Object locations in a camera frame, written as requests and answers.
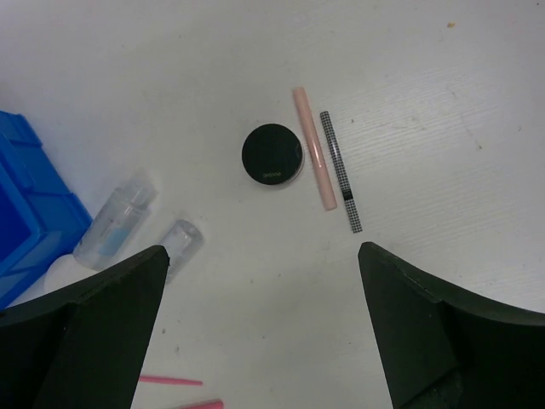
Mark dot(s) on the pale pink lipstick tube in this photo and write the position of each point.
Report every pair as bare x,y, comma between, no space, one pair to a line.
315,150

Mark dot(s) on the small clear bottle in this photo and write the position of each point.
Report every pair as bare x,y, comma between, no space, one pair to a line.
182,242

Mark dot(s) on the black white checkered eyeliner pen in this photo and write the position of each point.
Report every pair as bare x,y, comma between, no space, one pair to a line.
341,173

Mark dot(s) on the blue plastic organizer tray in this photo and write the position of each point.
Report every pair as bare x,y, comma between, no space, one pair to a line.
41,219

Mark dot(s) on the pink makeup brush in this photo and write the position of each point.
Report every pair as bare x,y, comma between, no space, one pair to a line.
209,404

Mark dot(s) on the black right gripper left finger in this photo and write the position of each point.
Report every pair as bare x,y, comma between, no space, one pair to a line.
83,346

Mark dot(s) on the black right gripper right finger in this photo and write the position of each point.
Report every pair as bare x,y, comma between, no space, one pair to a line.
442,346

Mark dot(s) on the black round compact jar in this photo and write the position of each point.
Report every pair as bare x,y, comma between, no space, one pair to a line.
272,155

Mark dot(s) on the white round powder puff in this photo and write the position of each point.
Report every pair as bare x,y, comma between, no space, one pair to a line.
65,271

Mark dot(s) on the thin pink eyebrow brush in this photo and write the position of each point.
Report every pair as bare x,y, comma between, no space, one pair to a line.
169,380

